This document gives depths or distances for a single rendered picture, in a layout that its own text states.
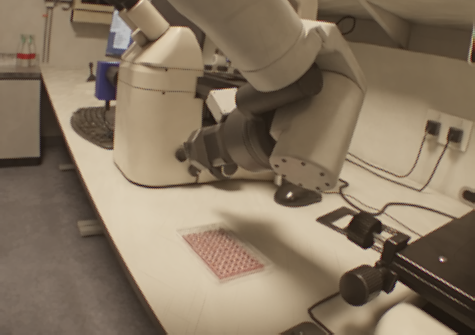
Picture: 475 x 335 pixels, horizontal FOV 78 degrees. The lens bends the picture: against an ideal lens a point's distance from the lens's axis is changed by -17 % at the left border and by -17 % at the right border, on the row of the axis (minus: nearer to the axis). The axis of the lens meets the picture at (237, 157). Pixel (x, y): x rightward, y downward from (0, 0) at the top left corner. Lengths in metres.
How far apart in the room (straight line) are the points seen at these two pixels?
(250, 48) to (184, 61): 0.38
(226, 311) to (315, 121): 0.23
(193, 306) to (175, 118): 0.35
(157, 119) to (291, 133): 0.36
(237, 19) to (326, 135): 0.13
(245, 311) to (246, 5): 0.31
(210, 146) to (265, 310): 0.21
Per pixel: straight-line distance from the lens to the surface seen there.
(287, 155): 0.29
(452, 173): 1.05
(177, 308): 0.39
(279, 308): 0.42
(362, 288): 0.34
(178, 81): 0.62
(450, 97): 1.05
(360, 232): 0.39
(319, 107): 0.31
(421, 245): 0.42
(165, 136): 0.63
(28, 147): 2.79
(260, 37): 0.24
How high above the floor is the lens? 1.02
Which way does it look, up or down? 17 degrees down
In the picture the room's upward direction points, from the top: 9 degrees clockwise
